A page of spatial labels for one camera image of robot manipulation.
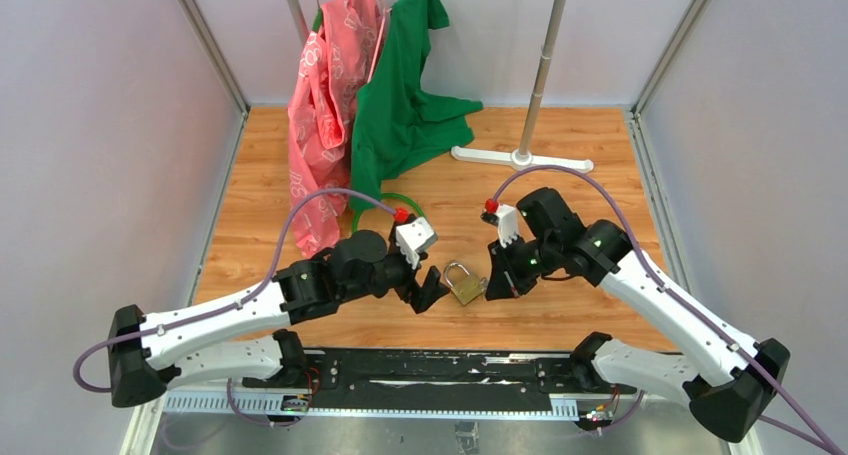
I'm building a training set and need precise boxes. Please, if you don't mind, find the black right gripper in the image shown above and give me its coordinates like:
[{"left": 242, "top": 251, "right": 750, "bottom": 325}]
[{"left": 485, "top": 232, "right": 561, "bottom": 301}]

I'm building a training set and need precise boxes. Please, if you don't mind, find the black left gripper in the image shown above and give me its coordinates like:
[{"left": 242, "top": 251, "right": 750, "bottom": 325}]
[{"left": 342, "top": 223, "right": 452, "bottom": 313}]

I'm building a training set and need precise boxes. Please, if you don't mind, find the brass padlock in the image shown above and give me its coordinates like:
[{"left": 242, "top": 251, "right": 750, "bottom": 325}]
[{"left": 443, "top": 261, "right": 488, "bottom": 306}]

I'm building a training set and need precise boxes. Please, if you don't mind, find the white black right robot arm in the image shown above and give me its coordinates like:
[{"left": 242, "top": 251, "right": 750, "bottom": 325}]
[{"left": 481, "top": 187, "right": 790, "bottom": 443}]

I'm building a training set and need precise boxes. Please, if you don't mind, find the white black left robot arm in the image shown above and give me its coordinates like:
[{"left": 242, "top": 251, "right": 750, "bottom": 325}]
[{"left": 107, "top": 220, "right": 448, "bottom": 408}]

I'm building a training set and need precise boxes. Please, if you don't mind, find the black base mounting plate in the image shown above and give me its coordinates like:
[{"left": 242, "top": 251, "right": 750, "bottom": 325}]
[{"left": 241, "top": 347, "right": 639, "bottom": 414}]

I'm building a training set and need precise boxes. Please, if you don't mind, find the green t-shirt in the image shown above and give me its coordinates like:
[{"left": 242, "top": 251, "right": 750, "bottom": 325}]
[{"left": 350, "top": 0, "right": 483, "bottom": 199}]

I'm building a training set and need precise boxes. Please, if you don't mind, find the pink patterned garment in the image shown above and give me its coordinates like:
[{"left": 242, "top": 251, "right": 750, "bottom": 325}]
[{"left": 287, "top": 0, "right": 388, "bottom": 260}]

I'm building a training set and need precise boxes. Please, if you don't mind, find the white clothes rack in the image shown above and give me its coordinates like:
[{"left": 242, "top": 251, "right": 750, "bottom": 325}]
[{"left": 286, "top": 0, "right": 594, "bottom": 174}]

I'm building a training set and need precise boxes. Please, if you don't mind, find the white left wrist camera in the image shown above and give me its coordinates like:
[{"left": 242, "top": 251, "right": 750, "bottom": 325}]
[{"left": 394, "top": 217, "right": 438, "bottom": 269}]

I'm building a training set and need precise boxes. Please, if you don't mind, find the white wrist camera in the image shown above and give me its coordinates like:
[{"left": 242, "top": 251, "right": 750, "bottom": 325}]
[
  {"left": 394, "top": 217, "right": 438, "bottom": 269},
  {"left": 481, "top": 199, "right": 520, "bottom": 248}
]

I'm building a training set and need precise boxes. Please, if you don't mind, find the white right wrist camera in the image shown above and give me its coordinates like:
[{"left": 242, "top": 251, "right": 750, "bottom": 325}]
[{"left": 481, "top": 199, "right": 520, "bottom": 248}]

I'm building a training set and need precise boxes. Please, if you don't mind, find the green cable lock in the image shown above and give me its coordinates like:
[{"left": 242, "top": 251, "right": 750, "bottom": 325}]
[{"left": 351, "top": 192, "right": 427, "bottom": 236}]

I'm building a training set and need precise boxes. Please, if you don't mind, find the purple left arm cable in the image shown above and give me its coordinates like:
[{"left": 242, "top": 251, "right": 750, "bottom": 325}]
[{"left": 72, "top": 187, "right": 411, "bottom": 394}]

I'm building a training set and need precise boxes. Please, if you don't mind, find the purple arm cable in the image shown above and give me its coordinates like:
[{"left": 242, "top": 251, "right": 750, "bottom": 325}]
[
  {"left": 483, "top": 165, "right": 846, "bottom": 455},
  {"left": 72, "top": 187, "right": 411, "bottom": 394}
]

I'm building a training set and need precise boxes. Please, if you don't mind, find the aluminium frame rail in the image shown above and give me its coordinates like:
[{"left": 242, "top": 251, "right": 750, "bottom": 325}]
[{"left": 122, "top": 381, "right": 761, "bottom": 454}]

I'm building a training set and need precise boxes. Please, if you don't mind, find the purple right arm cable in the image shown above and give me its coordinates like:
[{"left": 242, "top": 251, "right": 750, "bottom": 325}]
[{"left": 483, "top": 165, "right": 846, "bottom": 455}]

